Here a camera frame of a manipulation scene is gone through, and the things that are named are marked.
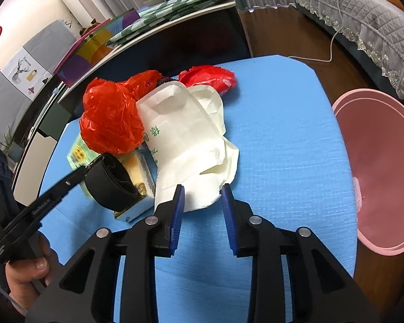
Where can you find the yellow box with clear wrap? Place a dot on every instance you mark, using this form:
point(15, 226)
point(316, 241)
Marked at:
point(141, 175)

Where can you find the green yellow packet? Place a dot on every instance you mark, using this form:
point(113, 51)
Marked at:
point(79, 153)

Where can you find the potted plant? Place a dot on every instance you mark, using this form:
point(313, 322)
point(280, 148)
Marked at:
point(6, 141)

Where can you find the sofa with grey quilted cover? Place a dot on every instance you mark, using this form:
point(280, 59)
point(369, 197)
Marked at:
point(373, 16)

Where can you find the grey refrigerator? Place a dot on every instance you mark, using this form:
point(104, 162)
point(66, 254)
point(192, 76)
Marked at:
point(6, 107)

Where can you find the dark counter with white top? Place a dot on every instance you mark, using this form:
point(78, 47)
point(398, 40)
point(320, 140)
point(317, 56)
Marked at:
point(195, 37)

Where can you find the colourful gift box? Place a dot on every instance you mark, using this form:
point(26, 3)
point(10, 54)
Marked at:
point(87, 53)

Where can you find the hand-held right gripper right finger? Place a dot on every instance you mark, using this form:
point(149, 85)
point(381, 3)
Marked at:
point(228, 215)

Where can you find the small red plastic bag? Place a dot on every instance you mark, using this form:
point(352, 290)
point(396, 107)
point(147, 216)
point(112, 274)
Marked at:
point(208, 77)

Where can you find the white deer poster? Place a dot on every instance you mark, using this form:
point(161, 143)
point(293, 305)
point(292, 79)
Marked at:
point(23, 70)

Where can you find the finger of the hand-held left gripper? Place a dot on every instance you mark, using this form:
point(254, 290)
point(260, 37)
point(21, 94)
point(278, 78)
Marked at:
point(54, 198)

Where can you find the large red plastic bag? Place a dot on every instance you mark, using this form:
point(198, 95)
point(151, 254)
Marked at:
point(107, 117)

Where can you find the person's left hand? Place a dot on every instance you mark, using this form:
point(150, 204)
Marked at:
point(37, 264)

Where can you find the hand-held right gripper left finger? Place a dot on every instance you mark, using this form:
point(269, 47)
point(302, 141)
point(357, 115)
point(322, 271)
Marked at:
point(177, 215)

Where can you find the green checkered cloth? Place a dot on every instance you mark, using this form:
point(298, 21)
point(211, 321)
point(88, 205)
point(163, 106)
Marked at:
point(175, 6)

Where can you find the white paper bag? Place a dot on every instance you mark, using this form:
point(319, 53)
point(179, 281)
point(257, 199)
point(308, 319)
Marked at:
point(188, 141)

